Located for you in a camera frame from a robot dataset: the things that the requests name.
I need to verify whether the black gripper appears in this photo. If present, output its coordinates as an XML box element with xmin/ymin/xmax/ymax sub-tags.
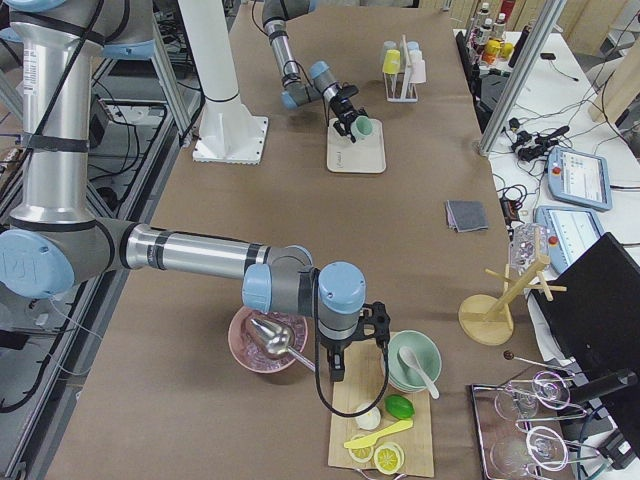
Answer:
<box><xmin>323</xmin><ymin>84</ymin><xmax>368</xmax><ymax>143</ymax></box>
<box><xmin>315</xmin><ymin>301</ymin><xmax>389</xmax><ymax>382</ymax></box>

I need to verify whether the mint green cup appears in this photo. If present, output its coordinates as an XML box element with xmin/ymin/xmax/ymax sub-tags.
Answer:
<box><xmin>350</xmin><ymin>115</ymin><xmax>373</xmax><ymax>142</ymax></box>

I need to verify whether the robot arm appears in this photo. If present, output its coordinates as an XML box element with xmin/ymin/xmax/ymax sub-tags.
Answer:
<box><xmin>262</xmin><ymin>0</ymin><xmax>373</xmax><ymax>143</ymax></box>
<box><xmin>1</xmin><ymin>1</ymin><xmax>390</xmax><ymax>381</ymax></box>

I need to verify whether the cream rabbit tray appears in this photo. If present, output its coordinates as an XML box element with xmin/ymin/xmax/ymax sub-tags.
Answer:
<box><xmin>326</xmin><ymin>119</ymin><xmax>386</xmax><ymax>174</ymax></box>

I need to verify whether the yellow cup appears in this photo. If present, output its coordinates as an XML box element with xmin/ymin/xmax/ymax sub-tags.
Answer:
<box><xmin>382</xmin><ymin>49</ymin><xmax>401</xmax><ymax>75</ymax></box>

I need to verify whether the grey cup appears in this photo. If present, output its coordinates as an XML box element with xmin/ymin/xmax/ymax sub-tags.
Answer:
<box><xmin>383</xmin><ymin>40</ymin><xmax>397</xmax><ymax>54</ymax></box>

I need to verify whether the pink cup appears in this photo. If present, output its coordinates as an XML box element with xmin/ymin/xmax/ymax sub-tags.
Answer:
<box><xmin>409</xmin><ymin>59</ymin><xmax>427</xmax><ymax>85</ymax></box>

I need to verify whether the cream white cup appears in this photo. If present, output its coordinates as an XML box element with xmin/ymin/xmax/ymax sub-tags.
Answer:
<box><xmin>409</xmin><ymin>49</ymin><xmax>423</xmax><ymax>63</ymax></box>

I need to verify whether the wine glass rack tray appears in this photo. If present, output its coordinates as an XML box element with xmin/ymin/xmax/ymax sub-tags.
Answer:
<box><xmin>469</xmin><ymin>370</ymin><xmax>612</xmax><ymax>479</ymax></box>

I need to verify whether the silver metal ladle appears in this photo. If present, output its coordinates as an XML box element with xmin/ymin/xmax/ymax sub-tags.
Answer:
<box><xmin>247</xmin><ymin>317</ymin><xmax>316</xmax><ymax>372</ymax></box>

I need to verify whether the green top bowl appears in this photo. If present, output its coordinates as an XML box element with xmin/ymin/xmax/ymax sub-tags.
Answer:
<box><xmin>387</xmin><ymin>328</ymin><xmax>443</xmax><ymax>389</ymax></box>

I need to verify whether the white steamed bun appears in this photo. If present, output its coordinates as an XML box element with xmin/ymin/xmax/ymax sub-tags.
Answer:
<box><xmin>355</xmin><ymin>406</ymin><xmax>382</xmax><ymax>431</ymax></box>

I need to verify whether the pale pink spoon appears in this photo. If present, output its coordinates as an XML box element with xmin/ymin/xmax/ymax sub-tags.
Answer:
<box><xmin>399</xmin><ymin>346</ymin><xmax>440</xmax><ymax>400</ymax></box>

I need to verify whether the pink bottom bowl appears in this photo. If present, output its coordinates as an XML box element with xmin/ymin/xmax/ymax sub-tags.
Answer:
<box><xmin>389</xmin><ymin>377</ymin><xmax>428</xmax><ymax>393</ymax></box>

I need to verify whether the green lime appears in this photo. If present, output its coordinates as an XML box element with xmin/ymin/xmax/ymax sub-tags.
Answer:
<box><xmin>384</xmin><ymin>394</ymin><xmax>415</xmax><ymax>420</ymax></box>

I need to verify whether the bamboo cutting board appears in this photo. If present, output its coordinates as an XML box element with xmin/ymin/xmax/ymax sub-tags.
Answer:
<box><xmin>326</xmin><ymin>344</ymin><xmax>435</xmax><ymax>477</ymax></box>

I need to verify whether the yellow plastic knife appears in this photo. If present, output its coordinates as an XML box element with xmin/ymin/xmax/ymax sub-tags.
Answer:
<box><xmin>343</xmin><ymin>419</ymin><xmax>414</xmax><ymax>449</ymax></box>

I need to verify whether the pink ribbed plate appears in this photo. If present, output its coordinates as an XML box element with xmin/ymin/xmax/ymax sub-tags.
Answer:
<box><xmin>228</xmin><ymin>306</ymin><xmax>308</xmax><ymax>374</ymax></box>

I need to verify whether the lemon slice under knife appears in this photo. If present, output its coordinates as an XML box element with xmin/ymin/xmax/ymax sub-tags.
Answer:
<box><xmin>348</xmin><ymin>446</ymin><xmax>374</xmax><ymax>464</ymax></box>

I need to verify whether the lemon slice stack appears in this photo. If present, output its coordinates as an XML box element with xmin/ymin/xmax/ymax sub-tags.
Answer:
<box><xmin>373</xmin><ymin>443</ymin><xmax>405</xmax><ymax>475</ymax></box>

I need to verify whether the grey folded cloth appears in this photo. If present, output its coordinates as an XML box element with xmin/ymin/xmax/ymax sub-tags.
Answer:
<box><xmin>445</xmin><ymin>200</ymin><xmax>489</xmax><ymax>233</ymax></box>

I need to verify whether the wooden mug tree stand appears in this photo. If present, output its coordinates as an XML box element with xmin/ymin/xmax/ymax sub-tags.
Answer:
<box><xmin>458</xmin><ymin>255</ymin><xmax>567</xmax><ymax>346</ymax></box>

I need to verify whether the teach pendant upper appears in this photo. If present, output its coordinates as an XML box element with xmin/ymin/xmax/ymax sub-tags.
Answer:
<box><xmin>547</xmin><ymin>146</ymin><xmax>613</xmax><ymax>211</ymax></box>

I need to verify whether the teach pendant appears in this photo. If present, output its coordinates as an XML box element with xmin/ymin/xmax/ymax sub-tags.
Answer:
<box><xmin>547</xmin><ymin>146</ymin><xmax>613</xmax><ymax>211</ymax></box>
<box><xmin>535</xmin><ymin>206</ymin><xmax>604</xmax><ymax>274</ymax></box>

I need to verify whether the teach pendant lower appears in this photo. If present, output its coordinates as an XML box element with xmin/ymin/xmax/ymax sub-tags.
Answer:
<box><xmin>535</xmin><ymin>206</ymin><xmax>604</xmax><ymax>274</ymax></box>

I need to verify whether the black monitor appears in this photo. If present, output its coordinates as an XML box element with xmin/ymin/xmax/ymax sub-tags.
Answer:
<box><xmin>532</xmin><ymin>233</ymin><xmax>639</xmax><ymax>376</ymax></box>

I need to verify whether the white wire cup rack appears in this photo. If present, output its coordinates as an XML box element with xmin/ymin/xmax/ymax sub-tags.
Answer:
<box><xmin>383</xmin><ymin>72</ymin><xmax>419</xmax><ymax>104</ymax></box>

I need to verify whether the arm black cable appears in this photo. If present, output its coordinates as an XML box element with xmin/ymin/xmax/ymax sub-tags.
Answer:
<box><xmin>249</xmin><ymin>0</ymin><xmax>314</xmax><ymax>94</ymax></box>
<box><xmin>312</xmin><ymin>269</ymin><xmax>390</xmax><ymax>417</ymax></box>

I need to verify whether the wooden rack handle rod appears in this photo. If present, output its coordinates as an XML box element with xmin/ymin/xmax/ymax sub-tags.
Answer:
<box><xmin>398</xmin><ymin>35</ymin><xmax>409</xmax><ymax>74</ymax></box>

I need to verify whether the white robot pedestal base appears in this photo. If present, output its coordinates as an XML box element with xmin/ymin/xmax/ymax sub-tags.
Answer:
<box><xmin>178</xmin><ymin>0</ymin><xmax>268</xmax><ymax>165</ymax></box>

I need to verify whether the aluminium frame post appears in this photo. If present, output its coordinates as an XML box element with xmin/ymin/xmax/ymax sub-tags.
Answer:
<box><xmin>478</xmin><ymin>0</ymin><xmax>567</xmax><ymax>157</ymax></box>

